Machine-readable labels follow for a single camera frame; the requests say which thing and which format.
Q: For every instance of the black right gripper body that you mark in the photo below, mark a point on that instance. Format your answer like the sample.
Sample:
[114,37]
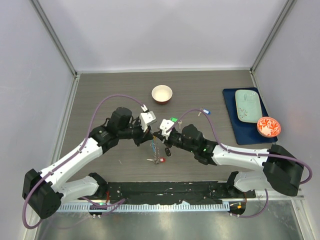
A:
[174,139]

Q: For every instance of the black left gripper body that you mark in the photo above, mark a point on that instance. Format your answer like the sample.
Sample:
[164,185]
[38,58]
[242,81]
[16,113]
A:
[139,137]

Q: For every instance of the black tag key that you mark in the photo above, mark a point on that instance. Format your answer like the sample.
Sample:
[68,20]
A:
[168,152]

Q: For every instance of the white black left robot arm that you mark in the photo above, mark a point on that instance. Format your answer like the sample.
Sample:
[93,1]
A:
[44,191]

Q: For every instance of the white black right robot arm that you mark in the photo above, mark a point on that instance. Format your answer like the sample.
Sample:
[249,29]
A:
[267,168]

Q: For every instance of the green tag key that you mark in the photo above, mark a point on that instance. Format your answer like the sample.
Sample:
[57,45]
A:
[176,120]

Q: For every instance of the red bowl white inside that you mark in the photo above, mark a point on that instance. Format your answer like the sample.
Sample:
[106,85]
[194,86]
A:
[162,94]

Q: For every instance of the blue tag key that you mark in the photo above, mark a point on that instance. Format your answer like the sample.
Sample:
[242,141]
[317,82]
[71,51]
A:
[203,111]

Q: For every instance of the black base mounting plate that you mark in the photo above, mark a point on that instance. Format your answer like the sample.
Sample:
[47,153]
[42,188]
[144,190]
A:
[169,193]

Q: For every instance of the pale green rectangular plate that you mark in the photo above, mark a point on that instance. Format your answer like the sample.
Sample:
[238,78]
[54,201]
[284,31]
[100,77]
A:
[248,106]

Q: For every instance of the orange white patterned bowl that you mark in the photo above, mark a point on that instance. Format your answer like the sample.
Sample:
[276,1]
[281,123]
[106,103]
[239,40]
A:
[268,127]

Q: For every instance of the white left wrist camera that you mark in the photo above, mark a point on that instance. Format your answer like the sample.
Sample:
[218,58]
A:
[147,118]

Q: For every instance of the perforated cable duct strip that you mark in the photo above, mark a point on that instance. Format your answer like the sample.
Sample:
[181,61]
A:
[85,206]

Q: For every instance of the aluminium frame rail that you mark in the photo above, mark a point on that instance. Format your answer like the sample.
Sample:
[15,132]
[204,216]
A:
[53,35]

